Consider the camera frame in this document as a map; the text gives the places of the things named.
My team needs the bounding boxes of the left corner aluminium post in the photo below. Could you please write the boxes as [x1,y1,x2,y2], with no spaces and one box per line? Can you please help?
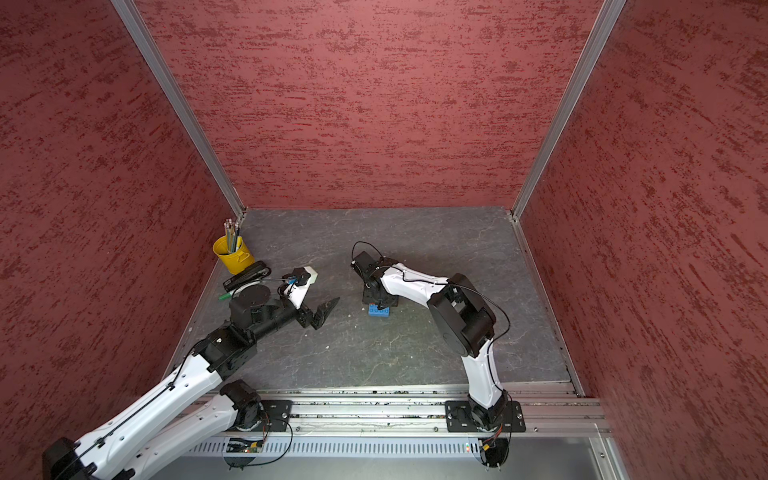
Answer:
[111,0,247,219]

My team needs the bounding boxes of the corner aluminium post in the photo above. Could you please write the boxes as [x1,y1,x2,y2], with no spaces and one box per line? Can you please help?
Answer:
[511,0,626,223]
[111,0,247,219]

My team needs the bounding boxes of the right black connector mount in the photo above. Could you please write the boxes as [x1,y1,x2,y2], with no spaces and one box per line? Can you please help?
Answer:
[479,438,510,469]

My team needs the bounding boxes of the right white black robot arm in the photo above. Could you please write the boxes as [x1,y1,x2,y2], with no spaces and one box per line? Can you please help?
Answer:
[351,252,510,431]

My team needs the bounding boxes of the yellow pencil cup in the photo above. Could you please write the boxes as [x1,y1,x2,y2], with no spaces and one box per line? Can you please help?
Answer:
[212,236,256,275]

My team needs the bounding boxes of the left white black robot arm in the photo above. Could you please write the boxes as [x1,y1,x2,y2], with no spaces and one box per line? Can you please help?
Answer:
[42,280,338,479]

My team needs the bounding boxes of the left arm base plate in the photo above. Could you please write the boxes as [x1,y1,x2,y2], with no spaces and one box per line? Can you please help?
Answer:
[234,400,294,433]

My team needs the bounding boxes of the blue lego brick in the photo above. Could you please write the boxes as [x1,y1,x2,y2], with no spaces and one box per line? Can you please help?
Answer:
[368,304,390,318]

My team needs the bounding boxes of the left controller board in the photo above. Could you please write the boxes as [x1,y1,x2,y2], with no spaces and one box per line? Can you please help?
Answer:
[226,437,264,454]

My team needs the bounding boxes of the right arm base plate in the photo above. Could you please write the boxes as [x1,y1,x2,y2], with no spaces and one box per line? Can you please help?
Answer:
[444,400,527,434]

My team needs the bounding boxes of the right corner aluminium post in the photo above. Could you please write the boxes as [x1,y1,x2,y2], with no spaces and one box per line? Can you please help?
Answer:
[511,0,626,223]

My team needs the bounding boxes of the pencils in cup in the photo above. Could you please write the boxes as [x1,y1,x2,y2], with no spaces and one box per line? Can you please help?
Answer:
[224,218,240,254]

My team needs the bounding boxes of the aluminium front rail frame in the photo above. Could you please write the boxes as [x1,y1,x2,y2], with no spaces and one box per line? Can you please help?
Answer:
[176,382,628,479]

